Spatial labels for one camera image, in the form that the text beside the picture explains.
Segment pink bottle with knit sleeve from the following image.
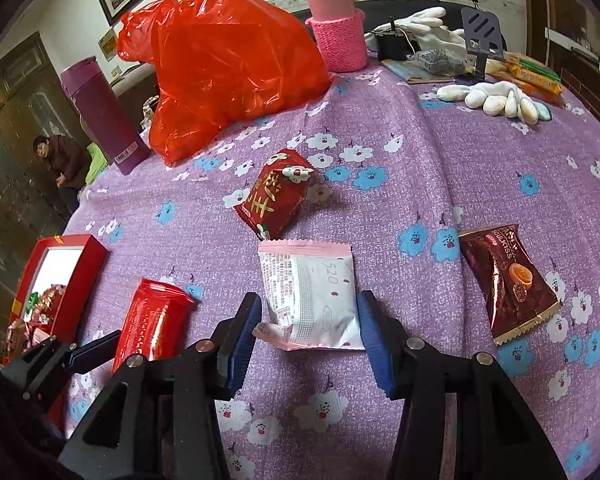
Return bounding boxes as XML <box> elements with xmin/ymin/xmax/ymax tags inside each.
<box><xmin>306</xmin><ymin>0</ymin><xmax>367</xmax><ymax>73</ymax></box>

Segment stacked biscuit packs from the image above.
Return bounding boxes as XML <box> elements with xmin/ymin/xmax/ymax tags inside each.
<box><xmin>486</xmin><ymin>52</ymin><xmax>565</xmax><ymax>106</ymax></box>

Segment red plastic bag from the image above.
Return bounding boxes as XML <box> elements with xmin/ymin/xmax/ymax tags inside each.
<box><xmin>118</xmin><ymin>0</ymin><xmax>330</xmax><ymax>166</ymax></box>

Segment pink white snack packet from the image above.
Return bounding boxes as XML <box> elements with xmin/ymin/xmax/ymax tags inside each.
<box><xmin>252</xmin><ymin>240</ymin><xmax>364</xmax><ymax>351</ymax></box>

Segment brown gold snack bag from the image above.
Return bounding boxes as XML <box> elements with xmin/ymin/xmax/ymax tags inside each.
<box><xmin>5</xmin><ymin>318</ymin><xmax>29</xmax><ymax>362</ymax></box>

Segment purple thermos bottle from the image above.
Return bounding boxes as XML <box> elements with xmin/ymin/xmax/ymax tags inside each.
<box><xmin>60</xmin><ymin>56</ymin><xmax>151</xmax><ymax>176</ymax></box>

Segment seated person in dark coat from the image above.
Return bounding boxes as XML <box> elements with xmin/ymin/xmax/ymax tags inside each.
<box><xmin>32</xmin><ymin>134</ymin><xmax>91</xmax><ymax>214</ymax></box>

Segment red floral snack packet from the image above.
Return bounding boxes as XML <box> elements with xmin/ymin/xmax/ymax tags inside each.
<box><xmin>234</xmin><ymin>148</ymin><xmax>315</xmax><ymax>240</ymax></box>
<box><xmin>36</xmin><ymin>284</ymin><xmax>66</xmax><ymax>324</ymax></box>

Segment black box with cable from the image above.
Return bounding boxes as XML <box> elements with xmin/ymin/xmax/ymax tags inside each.
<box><xmin>375</xmin><ymin>20</ymin><xmax>416</xmax><ymax>61</ymax></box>

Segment white gloves at back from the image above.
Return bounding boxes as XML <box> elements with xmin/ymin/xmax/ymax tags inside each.
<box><xmin>364</xmin><ymin>6</ymin><xmax>467</xmax><ymax>58</ymax></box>

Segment red gift box tray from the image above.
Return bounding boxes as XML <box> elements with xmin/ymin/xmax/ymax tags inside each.
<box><xmin>2</xmin><ymin>234</ymin><xmax>112</xmax><ymax>430</ymax></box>

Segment green snack packet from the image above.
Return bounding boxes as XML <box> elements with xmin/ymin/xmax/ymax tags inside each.
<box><xmin>24</xmin><ymin>292</ymin><xmax>40</xmax><ymax>315</ymax></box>

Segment white work gloves pair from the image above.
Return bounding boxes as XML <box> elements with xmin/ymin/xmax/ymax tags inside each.
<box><xmin>436</xmin><ymin>81</ymin><xmax>553</xmax><ymax>125</ymax></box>

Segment dark red soul kiss snack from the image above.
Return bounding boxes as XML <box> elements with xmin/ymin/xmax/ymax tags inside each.
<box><xmin>458</xmin><ymin>224</ymin><xmax>560</xmax><ymax>346</ymax></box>

